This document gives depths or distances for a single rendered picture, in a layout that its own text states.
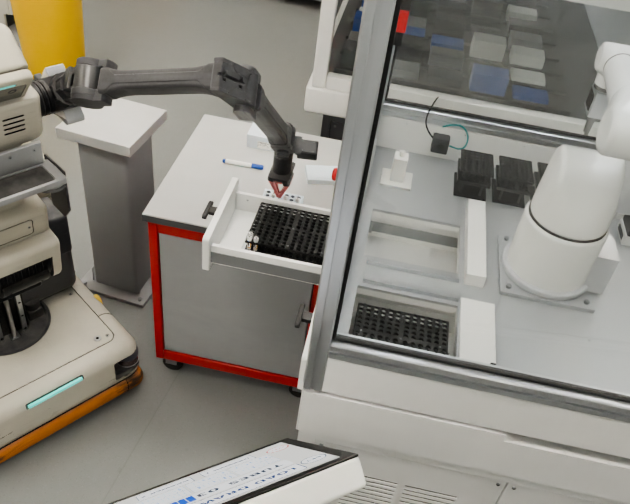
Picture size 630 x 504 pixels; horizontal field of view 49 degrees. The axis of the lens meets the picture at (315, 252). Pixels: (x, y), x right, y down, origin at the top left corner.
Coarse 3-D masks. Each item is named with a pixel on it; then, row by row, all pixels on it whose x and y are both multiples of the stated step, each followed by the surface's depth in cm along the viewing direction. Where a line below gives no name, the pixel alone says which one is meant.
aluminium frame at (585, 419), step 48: (384, 0) 87; (384, 48) 91; (336, 192) 107; (336, 240) 114; (336, 288) 120; (336, 384) 137; (384, 384) 134; (432, 384) 132; (480, 384) 130; (528, 384) 128; (528, 432) 136; (576, 432) 133; (624, 432) 131
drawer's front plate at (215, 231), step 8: (232, 184) 192; (232, 192) 190; (224, 200) 186; (232, 200) 192; (224, 208) 184; (232, 208) 195; (216, 216) 180; (224, 216) 186; (216, 224) 178; (224, 224) 188; (208, 232) 175; (216, 232) 180; (208, 240) 173; (216, 240) 182; (208, 248) 175; (208, 256) 177; (208, 264) 179
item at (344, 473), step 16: (320, 448) 111; (336, 464) 98; (352, 464) 99; (176, 480) 118; (288, 480) 96; (304, 480) 96; (320, 480) 97; (336, 480) 98; (352, 480) 99; (128, 496) 116; (240, 496) 94; (256, 496) 93; (272, 496) 94; (288, 496) 95; (304, 496) 96; (320, 496) 97; (336, 496) 98
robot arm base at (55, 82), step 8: (64, 72) 167; (48, 80) 168; (56, 80) 165; (56, 88) 166; (56, 96) 166; (64, 96) 165; (56, 104) 169; (64, 104) 168; (72, 104) 168; (56, 112) 170
